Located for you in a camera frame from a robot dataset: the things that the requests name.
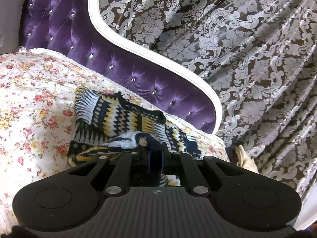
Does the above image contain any purple tufted sofa white frame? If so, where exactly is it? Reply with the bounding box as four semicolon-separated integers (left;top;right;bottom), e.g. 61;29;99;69
18;0;223;135

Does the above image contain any grey pillow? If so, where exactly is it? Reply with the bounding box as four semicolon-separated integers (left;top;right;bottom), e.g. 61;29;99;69
0;0;32;55

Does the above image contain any floral quilted blanket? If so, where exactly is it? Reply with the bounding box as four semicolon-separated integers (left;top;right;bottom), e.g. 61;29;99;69
0;47;231;227

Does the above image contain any yellow black patterned knit sweater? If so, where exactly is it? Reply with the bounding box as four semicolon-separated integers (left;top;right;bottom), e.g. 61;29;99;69
67;85;201;187

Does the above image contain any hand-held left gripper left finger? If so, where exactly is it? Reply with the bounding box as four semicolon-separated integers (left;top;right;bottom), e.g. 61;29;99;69
66;149;156;196

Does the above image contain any beige cloth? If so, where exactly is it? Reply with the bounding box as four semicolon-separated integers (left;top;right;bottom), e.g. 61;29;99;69
234;145;259;174

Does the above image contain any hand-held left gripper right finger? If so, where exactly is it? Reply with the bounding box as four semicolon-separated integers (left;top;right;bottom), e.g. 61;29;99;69
160;144;248;195

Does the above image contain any brown silver damask curtain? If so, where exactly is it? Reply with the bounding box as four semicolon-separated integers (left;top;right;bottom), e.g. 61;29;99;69
99;0;317;200

